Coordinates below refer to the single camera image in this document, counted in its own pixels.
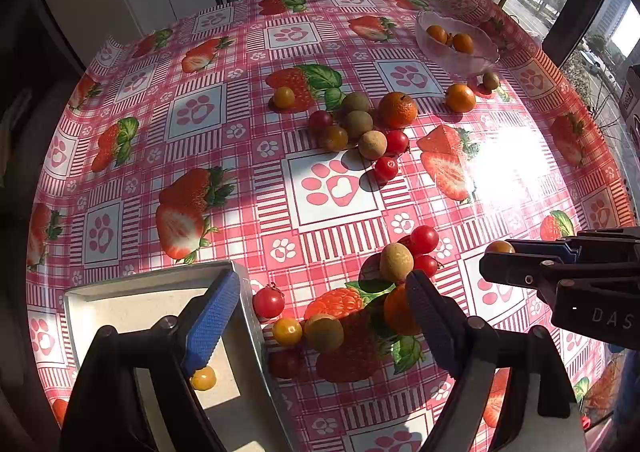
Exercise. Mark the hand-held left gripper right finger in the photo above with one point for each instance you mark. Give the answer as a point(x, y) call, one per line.
point(429, 322)

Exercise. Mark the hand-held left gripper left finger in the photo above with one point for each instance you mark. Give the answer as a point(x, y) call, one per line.
point(210, 322)

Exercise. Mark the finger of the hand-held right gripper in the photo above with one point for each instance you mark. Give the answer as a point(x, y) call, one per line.
point(515, 269)
point(540, 247)

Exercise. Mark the yellow cherry tomato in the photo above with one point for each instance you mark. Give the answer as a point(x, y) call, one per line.
point(283, 97)
point(203, 378)
point(287, 331)
point(500, 247)

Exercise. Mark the white metal tray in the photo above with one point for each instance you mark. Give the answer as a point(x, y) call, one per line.
point(145, 299)

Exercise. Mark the dark red cherry tomato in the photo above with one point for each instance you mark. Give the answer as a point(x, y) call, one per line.
point(405, 244)
point(285, 363)
point(320, 121)

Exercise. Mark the strawberry print plaid tablecloth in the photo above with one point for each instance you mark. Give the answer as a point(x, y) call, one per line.
point(240, 192)

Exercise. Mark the small orange mandarin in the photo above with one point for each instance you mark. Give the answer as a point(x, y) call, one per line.
point(437, 34)
point(460, 97)
point(463, 43)

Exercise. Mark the clear glass bowl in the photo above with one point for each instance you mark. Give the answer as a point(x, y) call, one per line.
point(475, 59)

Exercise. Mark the orange cherry tomato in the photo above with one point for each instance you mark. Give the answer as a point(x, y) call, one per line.
point(334, 138)

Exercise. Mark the window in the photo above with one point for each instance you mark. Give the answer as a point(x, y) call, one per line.
point(590, 6)

